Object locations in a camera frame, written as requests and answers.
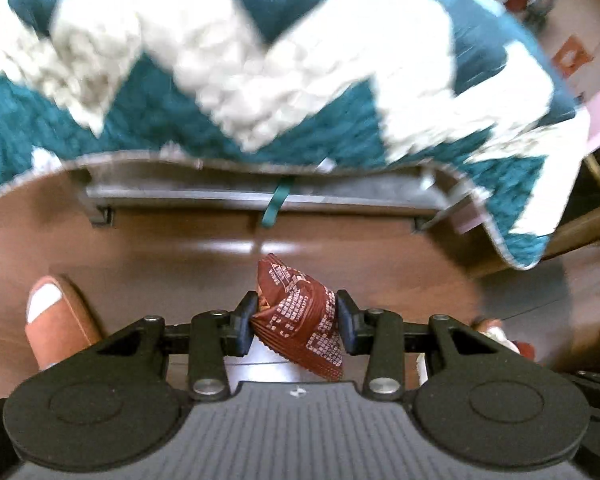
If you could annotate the brown slipper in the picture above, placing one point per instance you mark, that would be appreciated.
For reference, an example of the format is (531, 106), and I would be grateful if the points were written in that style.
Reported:
(75, 325)

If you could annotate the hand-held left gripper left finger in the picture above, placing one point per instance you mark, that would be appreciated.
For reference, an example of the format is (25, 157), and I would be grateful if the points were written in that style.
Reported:
(242, 327)

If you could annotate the metal rack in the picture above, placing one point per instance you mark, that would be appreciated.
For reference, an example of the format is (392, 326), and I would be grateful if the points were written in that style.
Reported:
(205, 193)

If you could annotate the person's white socked foot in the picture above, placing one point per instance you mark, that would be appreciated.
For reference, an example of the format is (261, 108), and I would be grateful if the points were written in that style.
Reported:
(42, 302)

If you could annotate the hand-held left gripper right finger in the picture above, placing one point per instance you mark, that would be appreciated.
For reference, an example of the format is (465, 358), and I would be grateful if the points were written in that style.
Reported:
(347, 325)

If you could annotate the wooden chair black seat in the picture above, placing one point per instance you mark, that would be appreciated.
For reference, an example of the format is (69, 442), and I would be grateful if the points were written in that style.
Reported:
(580, 225)

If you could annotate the teal cream zigzag quilt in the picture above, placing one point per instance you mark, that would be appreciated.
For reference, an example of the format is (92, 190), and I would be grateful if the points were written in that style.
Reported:
(180, 60)

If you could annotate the brown snack packet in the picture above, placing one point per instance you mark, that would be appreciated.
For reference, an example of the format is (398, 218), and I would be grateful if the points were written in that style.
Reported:
(300, 320)

